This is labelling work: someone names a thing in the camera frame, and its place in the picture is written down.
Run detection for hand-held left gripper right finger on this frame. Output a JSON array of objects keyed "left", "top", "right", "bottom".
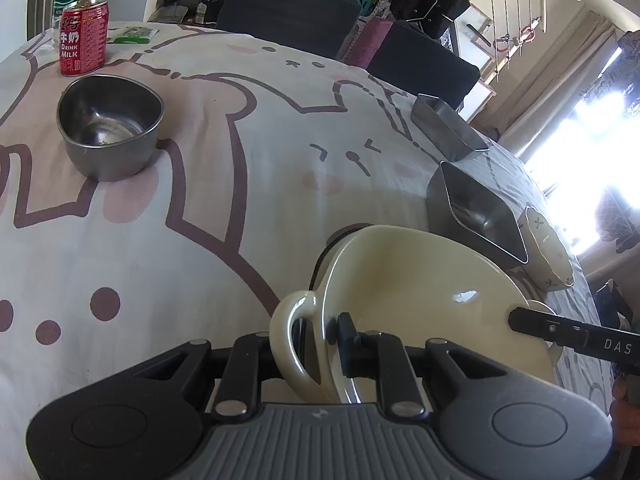
[{"left": 337, "top": 312, "right": 507, "bottom": 419}]

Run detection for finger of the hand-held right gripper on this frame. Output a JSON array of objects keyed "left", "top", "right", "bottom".
[{"left": 508, "top": 305, "right": 602, "bottom": 355}]

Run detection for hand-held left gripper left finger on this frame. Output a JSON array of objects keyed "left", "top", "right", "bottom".
[{"left": 131, "top": 332, "right": 274, "bottom": 421}]

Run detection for white plate with leaf print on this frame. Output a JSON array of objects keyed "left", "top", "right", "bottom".
[{"left": 310, "top": 227, "right": 568, "bottom": 361}]

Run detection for cream bowl with handle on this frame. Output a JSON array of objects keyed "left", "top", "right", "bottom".
[{"left": 269, "top": 224, "right": 565, "bottom": 405}]

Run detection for steel rectangular tray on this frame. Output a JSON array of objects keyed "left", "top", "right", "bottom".
[
  {"left": 410, "top": 93, "right": 489, "bottom": 162},
  {"left": 425, "top": 161, "right": 530, "bottom": 264}
]

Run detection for person's right hand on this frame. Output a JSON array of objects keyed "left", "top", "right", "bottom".
[{"left": 610, "top": 376, "right": 640, "bottom": 445}]

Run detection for white bowl with yellow flower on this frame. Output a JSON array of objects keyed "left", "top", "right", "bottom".
[{"left": 517, "top": 207, "right": 575, "bottom": 292}]

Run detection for bear print tablecloth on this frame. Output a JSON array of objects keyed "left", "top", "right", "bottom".
[{"left": 0, "top": 21, "right": 617, "bottom": 413}]

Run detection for beige curtain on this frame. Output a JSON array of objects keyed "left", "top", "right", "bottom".
[{"left": 475, "top": 9, "right": 627, "bottom": 162}]

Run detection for round steel bowl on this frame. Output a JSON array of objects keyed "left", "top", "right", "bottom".
[{"left": 56, "top": 74, "right": 165, "bottom": 183}]

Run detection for dark grey chair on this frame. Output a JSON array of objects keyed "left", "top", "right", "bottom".
[
  {"left": 366, "top": 19, "right": 482, "bottom": 111},
  {"left": 215, "top": 0, "right": 362, "bottom": 61}
]

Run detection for red hooks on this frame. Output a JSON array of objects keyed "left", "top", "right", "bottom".
[{"left": 492, "top": 29, "right": 537, "bottom": 50}]

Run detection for green snack packet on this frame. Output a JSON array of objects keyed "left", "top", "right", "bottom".
[{"left": 107, "top": 25, "right": 159, "bottom": 45}]

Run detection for red drink can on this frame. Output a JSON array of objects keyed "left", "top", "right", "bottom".
[{"left": 59, "top": 0, "right": 110, "bottom": 78}]

